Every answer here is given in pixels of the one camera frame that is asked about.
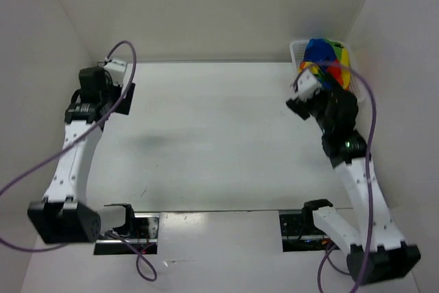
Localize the rainbow striped shorts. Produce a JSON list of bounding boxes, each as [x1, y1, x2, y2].
[[298, 38, 351, 91]]

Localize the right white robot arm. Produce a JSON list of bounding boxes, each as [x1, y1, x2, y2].
[[286, 87, 420, 285]]

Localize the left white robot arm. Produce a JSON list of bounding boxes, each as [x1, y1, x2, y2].
[[27, 60, 137, 244]]

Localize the white plastic basket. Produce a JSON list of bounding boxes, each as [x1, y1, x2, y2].
[[289, 38, 365, 103]]

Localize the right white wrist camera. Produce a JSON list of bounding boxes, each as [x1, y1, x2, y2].
[[292, 69, 322, 102]]

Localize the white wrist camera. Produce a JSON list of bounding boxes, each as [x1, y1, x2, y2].
[[292, 69, 322, 102], [103, 58, 128, 86]]

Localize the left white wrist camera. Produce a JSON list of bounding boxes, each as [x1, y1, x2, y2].
[[103, 58, 128, 86]]

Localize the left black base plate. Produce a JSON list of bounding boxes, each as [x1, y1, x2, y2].
[[93, 212, 160, 256]]

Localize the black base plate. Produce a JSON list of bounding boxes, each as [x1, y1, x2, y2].
[[278, 210, 331, 253], [93, 212, 160, 256]]

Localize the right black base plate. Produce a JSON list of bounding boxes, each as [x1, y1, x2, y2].
[[278, 210, 331, 253]]

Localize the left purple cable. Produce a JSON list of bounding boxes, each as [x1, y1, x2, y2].
[[0, 40, 158, 282]]

